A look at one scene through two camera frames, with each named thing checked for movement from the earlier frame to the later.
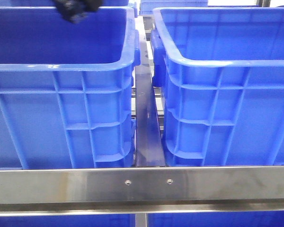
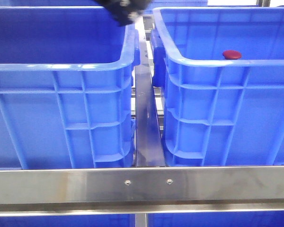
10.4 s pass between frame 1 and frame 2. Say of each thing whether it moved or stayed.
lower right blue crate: stayed
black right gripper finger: moved
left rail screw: stayed
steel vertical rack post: stayed
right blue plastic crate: stayed
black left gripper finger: moved
